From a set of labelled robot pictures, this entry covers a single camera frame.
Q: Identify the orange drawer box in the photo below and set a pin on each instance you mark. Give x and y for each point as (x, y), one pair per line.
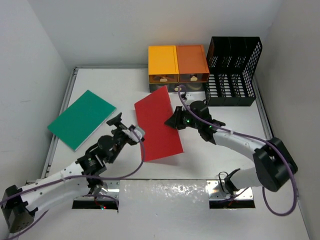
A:
(192, 64)

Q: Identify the red folder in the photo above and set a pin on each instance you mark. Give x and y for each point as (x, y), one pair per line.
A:
(160, 140)

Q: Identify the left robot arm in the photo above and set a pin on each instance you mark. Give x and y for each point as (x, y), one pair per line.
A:
(20, 205)

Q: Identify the metal base plate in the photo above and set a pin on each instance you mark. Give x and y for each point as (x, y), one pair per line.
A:
(215, 192)
(108, 190)

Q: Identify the yellow drawer box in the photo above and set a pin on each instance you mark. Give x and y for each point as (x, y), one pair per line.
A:
(163, 64)

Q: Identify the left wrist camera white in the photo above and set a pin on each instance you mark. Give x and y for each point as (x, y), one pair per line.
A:
(136, 134)

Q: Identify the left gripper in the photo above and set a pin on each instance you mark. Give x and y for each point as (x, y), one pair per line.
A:
(122, 130)

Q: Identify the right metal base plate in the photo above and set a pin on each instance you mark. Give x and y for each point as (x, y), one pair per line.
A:
(215, 192)

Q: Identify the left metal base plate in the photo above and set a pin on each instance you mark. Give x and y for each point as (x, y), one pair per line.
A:
(108, 190)

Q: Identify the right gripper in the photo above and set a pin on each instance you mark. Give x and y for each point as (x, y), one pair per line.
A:
(175, 121)

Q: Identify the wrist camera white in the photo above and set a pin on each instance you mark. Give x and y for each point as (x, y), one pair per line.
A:
(187, 97)
(136, 134)

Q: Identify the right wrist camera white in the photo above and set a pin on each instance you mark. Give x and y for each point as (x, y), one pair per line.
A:
(187, 97)

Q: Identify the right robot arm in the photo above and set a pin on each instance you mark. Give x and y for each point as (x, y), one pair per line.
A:
(273, 163)

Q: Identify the black mesh file organizer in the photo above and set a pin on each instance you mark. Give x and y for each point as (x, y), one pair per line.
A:
(232, 62)

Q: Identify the grey bottom drawer box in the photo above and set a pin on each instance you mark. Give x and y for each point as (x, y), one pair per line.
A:
(173, 87)

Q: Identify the green notebook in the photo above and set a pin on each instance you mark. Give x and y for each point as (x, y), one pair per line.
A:
(81, 119)

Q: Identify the white foam front board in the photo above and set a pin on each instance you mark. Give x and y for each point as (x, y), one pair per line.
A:
(167, 210)

